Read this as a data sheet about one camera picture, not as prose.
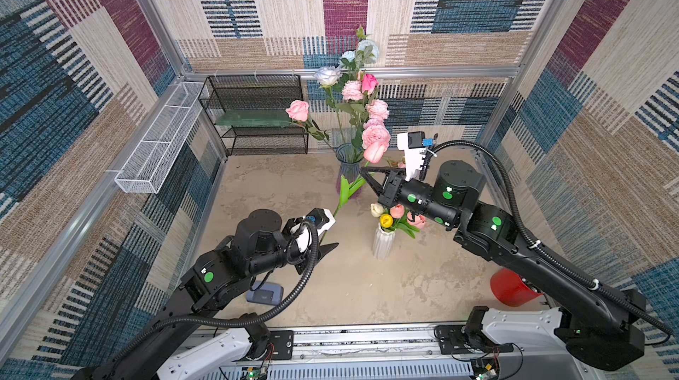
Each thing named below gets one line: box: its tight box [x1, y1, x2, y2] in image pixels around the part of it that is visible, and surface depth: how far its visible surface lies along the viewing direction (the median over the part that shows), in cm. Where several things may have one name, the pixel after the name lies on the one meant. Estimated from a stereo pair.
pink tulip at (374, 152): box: [318, 140, 390, 246], surface depth 55 cm
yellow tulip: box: [379, 212, 394, 228], surface depth 65 cm
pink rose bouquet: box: [285, 26, 391, 164], surface depth 82 cm
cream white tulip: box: [369, 203, 384, 219], surface depth 69 cm
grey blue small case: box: [245, 280, 284, 306], surface depth 82 cm
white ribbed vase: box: [371, 222, 397, 261], surface depth 81 cm
